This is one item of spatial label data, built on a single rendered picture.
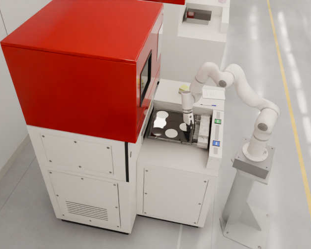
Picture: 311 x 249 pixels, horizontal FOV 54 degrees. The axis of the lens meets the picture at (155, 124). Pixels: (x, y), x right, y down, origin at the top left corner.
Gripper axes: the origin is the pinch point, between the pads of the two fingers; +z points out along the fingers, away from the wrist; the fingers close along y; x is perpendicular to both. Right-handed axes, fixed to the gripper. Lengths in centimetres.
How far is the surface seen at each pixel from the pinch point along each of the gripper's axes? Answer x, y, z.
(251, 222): -46, -24, 98
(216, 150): -6.1, -30.9, 7.6
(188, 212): 11, -12, 72
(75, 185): 97, 9, 26
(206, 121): -21.3, 7.9, 1.5
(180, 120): 0.2, 14.0, -2.8
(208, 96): -34.4, 24.7, -14.0
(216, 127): -19.7, -10.6, 0.2
